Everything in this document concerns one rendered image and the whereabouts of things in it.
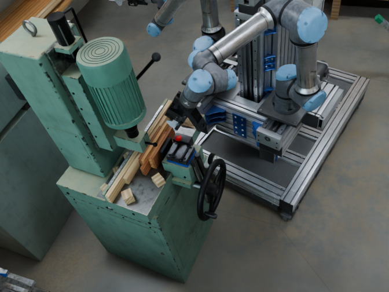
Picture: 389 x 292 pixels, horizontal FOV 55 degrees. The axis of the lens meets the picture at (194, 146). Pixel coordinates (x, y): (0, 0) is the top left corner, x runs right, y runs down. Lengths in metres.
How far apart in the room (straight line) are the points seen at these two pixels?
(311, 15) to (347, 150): 1.61
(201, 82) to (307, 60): 0.51
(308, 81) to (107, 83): 0.85
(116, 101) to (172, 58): 2.42
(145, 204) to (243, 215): 1.07
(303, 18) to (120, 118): 0.76
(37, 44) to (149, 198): 0.74
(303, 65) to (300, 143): 1.08
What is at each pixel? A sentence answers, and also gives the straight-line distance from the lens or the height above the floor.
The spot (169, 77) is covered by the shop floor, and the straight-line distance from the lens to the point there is 3.55.
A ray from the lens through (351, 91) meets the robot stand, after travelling 3.00.
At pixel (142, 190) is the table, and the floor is 0.90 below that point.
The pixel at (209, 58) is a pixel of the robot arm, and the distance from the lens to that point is 1.45.
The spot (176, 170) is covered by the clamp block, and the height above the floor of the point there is 0.93.
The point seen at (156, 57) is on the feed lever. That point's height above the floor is 1.41.
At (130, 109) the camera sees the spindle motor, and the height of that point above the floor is 1.28.
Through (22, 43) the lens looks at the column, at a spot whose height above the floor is 1.52.
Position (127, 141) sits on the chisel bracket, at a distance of 1.63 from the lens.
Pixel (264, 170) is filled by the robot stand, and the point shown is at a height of 0.21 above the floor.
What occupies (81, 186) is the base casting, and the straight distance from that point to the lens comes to 1.90.
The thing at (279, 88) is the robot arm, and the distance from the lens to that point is 1.88.
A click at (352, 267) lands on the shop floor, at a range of 2.46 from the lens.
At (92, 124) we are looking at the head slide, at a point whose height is 1.17.
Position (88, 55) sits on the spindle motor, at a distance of 1.35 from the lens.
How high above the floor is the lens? 2.23
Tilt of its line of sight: 50 degrees down
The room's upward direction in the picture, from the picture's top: 12 degrees counter-clockwise
